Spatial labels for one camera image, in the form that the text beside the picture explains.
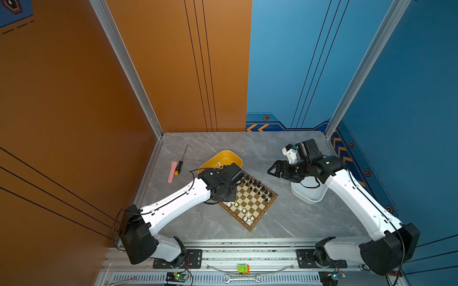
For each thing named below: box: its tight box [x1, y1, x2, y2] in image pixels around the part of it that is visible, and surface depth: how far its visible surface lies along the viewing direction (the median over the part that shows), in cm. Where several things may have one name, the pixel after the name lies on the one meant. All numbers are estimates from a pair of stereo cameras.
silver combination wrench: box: [223, 274, 262, 284], surface depth 71 cm
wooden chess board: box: [218, 171, 279, 232], surface depth 89 cm
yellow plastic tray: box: [197, 149, 244, 176], surface depth 104 cm
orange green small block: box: [237, 263, 250, 275], surface depth 71 cm
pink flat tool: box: [167, 161, 178, 184], surface depth 102 cm
